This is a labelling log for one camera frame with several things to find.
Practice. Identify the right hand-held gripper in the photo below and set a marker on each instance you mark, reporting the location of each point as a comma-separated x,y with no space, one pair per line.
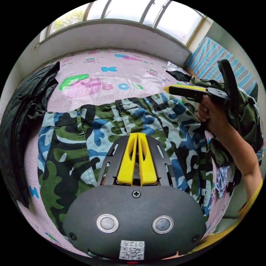
195,93

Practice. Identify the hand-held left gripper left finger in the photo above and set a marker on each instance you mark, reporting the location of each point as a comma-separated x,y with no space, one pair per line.
127,162

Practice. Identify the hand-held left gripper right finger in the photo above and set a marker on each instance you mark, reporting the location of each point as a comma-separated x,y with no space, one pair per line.
147,164

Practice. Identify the camouflage pants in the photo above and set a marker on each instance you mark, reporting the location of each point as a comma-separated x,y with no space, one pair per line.
70,149

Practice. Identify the person's right forearm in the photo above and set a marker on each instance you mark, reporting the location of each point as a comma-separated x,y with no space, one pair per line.
243,151

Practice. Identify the person's right hand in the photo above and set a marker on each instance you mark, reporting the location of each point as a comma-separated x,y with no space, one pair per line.
214,116

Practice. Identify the clear plastic bag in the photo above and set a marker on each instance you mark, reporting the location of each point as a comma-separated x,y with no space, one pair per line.
173,67

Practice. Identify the bed with pink printed sheet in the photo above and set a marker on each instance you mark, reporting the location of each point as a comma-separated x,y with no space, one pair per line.
133,71

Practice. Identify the pile of clothes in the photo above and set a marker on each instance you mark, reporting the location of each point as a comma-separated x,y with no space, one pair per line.
247,116

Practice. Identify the window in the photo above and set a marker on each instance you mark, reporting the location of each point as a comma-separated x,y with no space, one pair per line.
128,9

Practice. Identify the black jacket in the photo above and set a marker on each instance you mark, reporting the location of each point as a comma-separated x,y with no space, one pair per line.
22,116

